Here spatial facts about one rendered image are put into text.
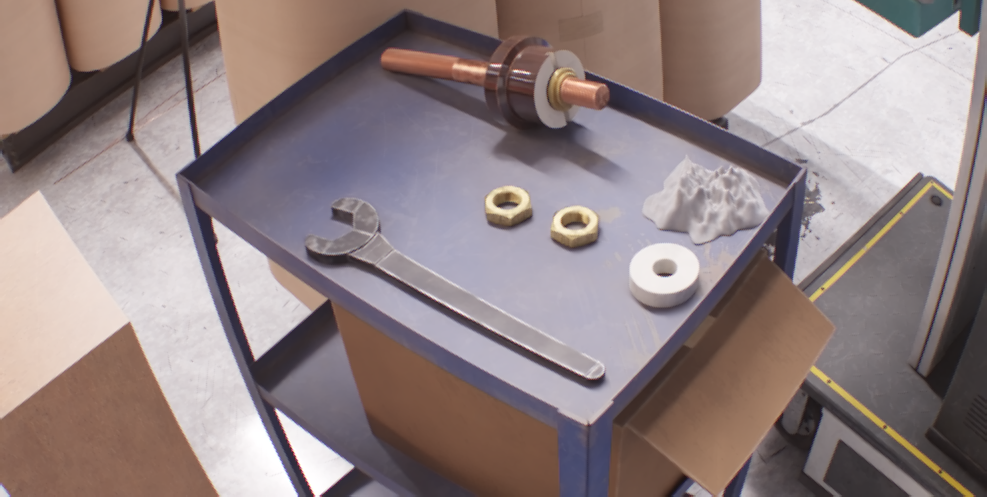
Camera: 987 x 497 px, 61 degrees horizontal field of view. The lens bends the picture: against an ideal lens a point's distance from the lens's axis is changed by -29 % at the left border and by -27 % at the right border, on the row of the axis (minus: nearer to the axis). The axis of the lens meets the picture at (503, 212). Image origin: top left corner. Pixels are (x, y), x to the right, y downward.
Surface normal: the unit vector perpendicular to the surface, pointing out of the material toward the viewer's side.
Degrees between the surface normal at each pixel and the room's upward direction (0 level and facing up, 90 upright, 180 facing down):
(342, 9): 90
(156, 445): 90
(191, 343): 0
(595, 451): 90
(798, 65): 0
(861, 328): 0
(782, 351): 26
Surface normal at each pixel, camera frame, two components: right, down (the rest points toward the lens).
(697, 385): 0.28, -0.53
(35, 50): 0.80, 0.34
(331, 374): -0.07, -0.77
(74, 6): -0.15, 0.65
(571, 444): -0.63, 0.54
